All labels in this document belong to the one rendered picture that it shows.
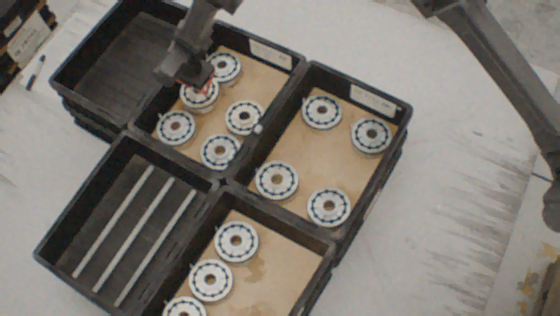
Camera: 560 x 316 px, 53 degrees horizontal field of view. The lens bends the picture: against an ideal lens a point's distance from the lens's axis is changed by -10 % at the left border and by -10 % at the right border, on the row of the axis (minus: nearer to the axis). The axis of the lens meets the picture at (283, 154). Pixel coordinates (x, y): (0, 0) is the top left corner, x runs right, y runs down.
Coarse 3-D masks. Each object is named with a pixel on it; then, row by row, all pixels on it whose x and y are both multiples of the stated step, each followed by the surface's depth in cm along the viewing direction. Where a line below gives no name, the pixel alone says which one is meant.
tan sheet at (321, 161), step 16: (352, 112) 158; (288, 128) 156; (304, 128) 156; (288, 144) 154; (304, 144) 154; (320, 144) 154; (336, 144) 153; (272, 160) 152; (288, 160) 152; (304, 160) 152; (320, 160) 152; (336, 160) 151; (352, 160) 151; (368, 160) 151; (304, 176) 150; (320, 176) 150; (336, 176) 149; (352, 176) 149; (368, 176) 149; (256, 192) 148; (304, 192) 148; (352, 192) 147; (288, 208) 146; (304, 208) 146
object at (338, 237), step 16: (320, 64) 153; (352, 80) 150; (288, 96) 149; (384, 96) 148; (272, 112) 147; (400, 128) 145; (256, 144) 143; (240, 160) 141; (384, 160) 140; (368, 192) 136; (272, 208) 136; (352, 208) 134; (304, 224) 133; (336, 240) 131
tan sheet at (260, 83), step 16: (224, 48) 170; (256, 64) 166; (240, 80) 164; (256, 80) 164; (272, 80) 163; (224, 96) 162; (240, 96) 162; (256, 96) 161; (272, 96) 161; (208, 112) 160; (224, 112) 159; (176, 128) 158; (208, 128) 157; (224, 128) 157; (192, 144) 155; (240, 144) 155
